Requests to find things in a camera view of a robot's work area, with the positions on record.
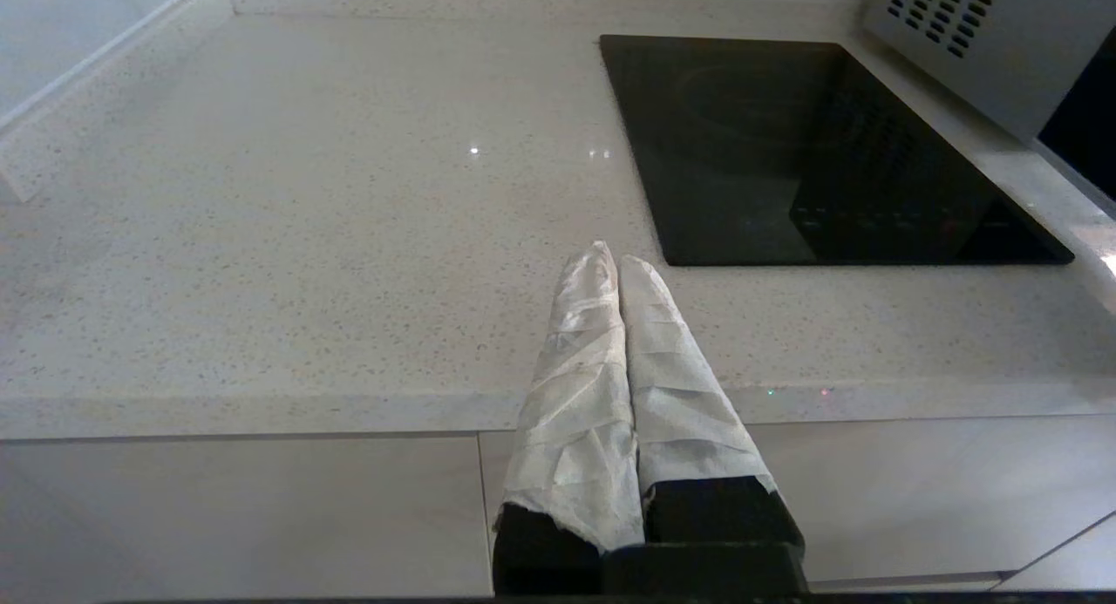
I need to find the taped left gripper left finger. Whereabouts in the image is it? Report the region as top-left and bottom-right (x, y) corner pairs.
(493, 241), (646, 596)

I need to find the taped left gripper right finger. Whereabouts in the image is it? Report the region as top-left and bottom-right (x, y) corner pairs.
(617, 255), (805, 554)

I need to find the grey cabinet front panel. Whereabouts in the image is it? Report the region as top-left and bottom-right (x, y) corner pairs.
(0, 433), (494, 601)
(994, 512), (1116, 593)
(480, 412), (1116, 587)

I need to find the silver microwave oven body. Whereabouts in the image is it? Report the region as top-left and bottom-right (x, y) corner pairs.
(863, 0), (1116, 143)

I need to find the black glass induction cooktop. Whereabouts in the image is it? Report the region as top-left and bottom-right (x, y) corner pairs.
(600, 34), (1075, 267)

